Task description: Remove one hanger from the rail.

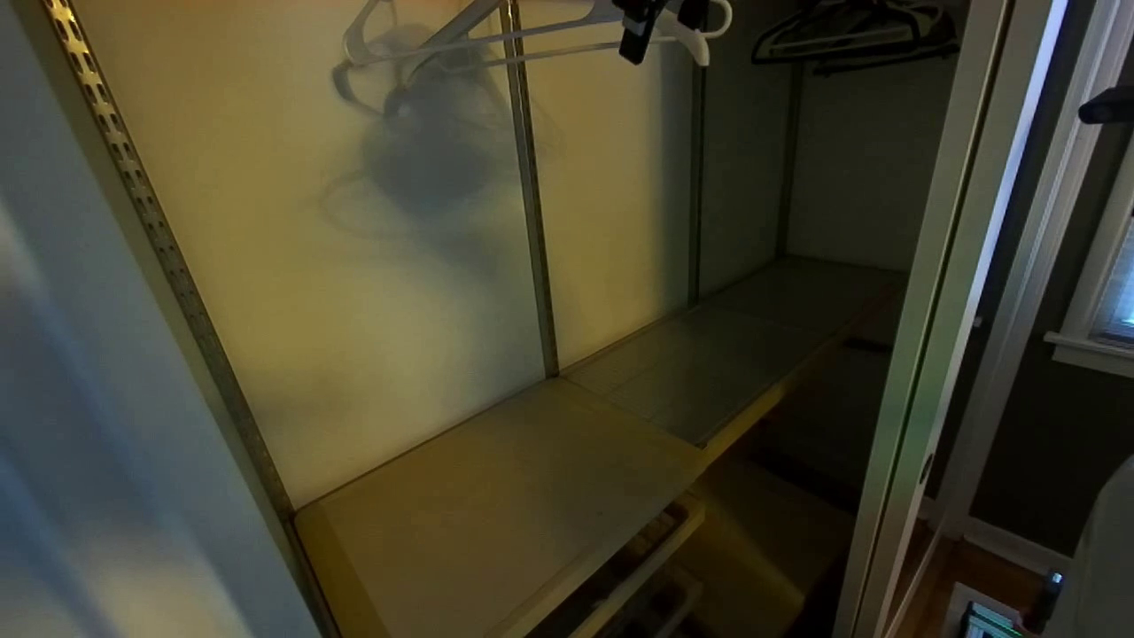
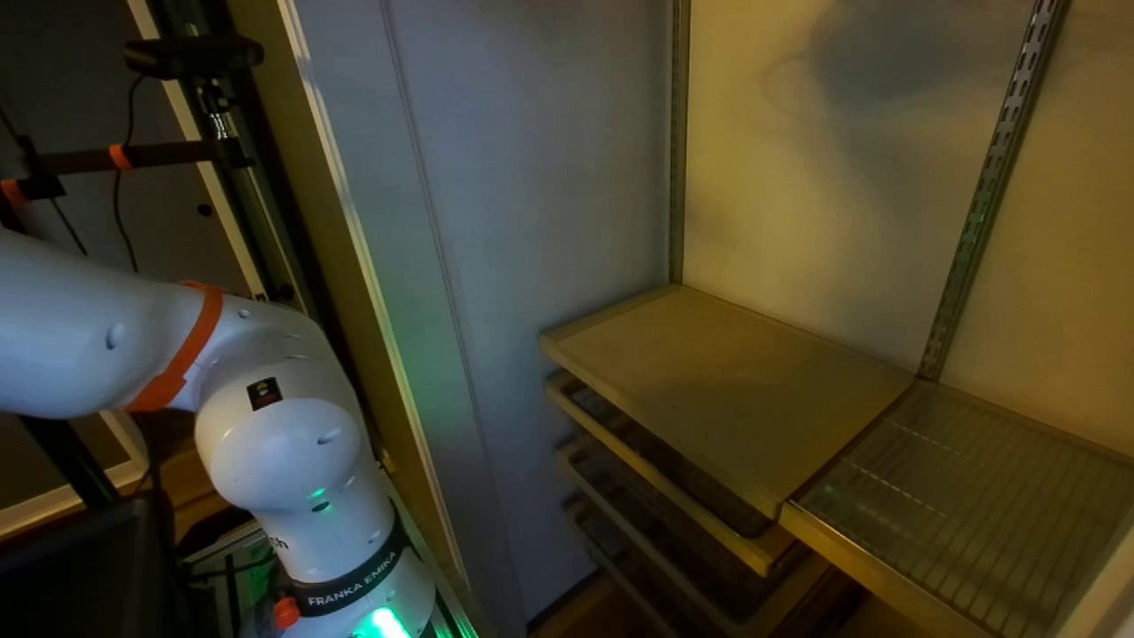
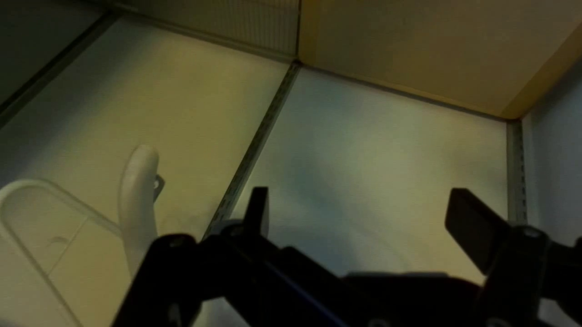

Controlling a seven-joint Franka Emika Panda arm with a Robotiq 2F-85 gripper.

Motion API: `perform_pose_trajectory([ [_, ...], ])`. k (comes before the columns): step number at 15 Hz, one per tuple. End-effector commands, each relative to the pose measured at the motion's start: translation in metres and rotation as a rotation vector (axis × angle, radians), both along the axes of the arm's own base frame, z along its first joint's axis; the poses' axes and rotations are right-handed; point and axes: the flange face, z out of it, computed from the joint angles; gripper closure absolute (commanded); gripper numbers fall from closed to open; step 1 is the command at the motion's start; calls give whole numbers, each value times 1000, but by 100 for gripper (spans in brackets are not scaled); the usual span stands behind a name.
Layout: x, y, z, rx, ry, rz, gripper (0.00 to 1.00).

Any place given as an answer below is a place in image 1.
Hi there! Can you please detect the white plastic clothes hanger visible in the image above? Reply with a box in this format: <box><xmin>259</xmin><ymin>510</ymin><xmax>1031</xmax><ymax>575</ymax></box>
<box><xmin>340</xmin><ymin>0</ymin><xmax>736</xmax><ymax>72</ymax></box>
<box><xmin>392</xmin><ymin>0</ymin><xmax>717</xmax><ymax>89</ymax></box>

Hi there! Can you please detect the black clothes hangers bunch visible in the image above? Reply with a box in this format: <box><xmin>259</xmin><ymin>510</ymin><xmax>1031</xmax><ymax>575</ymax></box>
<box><xmin>748</xmin><ymin>0</ymin><xmax>966</xmax><ymax>72</ymax></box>

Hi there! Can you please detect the perforated metal upright strip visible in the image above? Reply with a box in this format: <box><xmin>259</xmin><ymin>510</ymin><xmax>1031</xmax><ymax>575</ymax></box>
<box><xmin>38</xmin><ymin>0</ymin><xmax>299</xmax><ymax>524</ymax></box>

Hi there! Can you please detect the beige shelf board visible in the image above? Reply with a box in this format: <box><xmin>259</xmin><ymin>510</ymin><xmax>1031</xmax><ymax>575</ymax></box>
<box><xmin>295</xmin><ymin>375</ymin><xmax>712</xmax><ymax>638</ymax></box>

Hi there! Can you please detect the tablet with lit screen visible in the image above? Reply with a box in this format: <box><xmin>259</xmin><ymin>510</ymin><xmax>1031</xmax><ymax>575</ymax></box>
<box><xmin>941</xmin><ymin>582</ymin><xmax>1028</xmax><ymax>638</ymax></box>

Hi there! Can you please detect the small black device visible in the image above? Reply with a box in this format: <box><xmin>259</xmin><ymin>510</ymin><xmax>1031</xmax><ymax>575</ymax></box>
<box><xmin>1025</xmin><ymin>565</ymin><xmax>1068</xmax><ymax>630</ymax></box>

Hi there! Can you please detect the grey vertical metal post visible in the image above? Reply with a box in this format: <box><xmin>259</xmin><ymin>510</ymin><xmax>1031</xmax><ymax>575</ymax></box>
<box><xmin>496</xmin><ymin>0</ymin><xmax>562</xmax><ymax>380</ymax></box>

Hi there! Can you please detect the white door frame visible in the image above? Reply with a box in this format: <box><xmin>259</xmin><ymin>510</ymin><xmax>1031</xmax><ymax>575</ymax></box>
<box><xmin>828</xmin><ymin>0</ymin><xmax>1134</xmax><ymax>638</ymax></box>

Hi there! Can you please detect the black door handle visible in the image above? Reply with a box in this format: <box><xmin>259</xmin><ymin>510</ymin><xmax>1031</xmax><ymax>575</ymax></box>
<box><xmin>1075</xmin><ymin>85</ymin><xmax>1134</xmax><ymax>128</ymax></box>

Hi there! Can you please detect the white window frame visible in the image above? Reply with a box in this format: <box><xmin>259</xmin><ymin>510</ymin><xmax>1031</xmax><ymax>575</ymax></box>
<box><xmin>1041</xmin><ymin>139</ymin><xmax>1134</xmax><ymax>382</ymax></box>

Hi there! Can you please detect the dark wire drawer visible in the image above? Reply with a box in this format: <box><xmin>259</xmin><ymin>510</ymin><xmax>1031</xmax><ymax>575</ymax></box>
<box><xmin>528</xmin><ymin>503</ymin><xmax>712</xmax><ymax>638</ymax></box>

